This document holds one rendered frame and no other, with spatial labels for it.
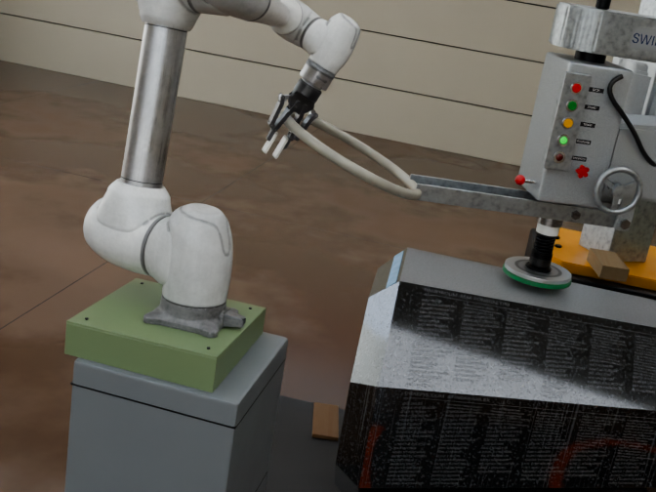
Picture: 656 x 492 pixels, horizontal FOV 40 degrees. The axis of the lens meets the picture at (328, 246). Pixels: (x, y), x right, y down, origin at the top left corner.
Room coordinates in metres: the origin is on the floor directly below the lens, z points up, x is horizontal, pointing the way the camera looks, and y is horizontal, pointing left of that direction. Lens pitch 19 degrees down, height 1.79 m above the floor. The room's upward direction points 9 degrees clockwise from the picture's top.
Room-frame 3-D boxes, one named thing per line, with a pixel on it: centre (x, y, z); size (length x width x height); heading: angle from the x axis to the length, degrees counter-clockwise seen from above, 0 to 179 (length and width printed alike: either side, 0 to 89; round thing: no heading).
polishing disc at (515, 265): (2.77, -0.68, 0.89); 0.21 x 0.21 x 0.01
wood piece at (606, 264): (3.24, -1.04, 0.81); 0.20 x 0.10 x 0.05; 1
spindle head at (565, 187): (2.78, -0.75, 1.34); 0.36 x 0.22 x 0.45; 98
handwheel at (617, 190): (2.67, -0.81, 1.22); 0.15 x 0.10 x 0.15; 98
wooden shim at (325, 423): (3.14, -0.10, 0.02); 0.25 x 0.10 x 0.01; 2
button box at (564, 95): (2.65, -0.62, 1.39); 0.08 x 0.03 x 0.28; 98
